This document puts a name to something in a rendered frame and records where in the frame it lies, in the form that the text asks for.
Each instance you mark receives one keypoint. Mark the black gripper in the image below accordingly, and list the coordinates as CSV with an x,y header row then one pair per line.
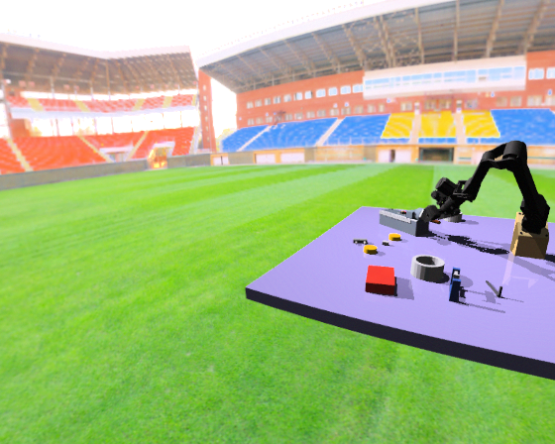
x,y
447,209

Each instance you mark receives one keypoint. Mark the red block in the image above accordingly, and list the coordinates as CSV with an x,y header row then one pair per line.
x,y
380,280

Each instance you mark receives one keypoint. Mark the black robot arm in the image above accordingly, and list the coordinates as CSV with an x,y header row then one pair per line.
x,y
514,158

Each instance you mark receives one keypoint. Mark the dark grey ring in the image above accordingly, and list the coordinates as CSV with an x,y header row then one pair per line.
x,y
455,219
427,267

